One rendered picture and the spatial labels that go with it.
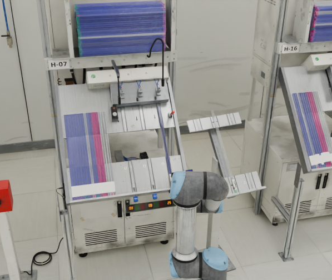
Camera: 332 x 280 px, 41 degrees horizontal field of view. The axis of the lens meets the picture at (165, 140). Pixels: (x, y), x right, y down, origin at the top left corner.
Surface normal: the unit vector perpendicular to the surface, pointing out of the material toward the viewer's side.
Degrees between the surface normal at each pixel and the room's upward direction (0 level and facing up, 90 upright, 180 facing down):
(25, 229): 0
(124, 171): 44
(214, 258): 7
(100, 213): 90
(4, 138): 90
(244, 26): 90
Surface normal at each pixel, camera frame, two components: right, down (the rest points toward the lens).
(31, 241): 0.00, -0.88
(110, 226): 0.23, 0.47
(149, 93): 0.17, -0.32
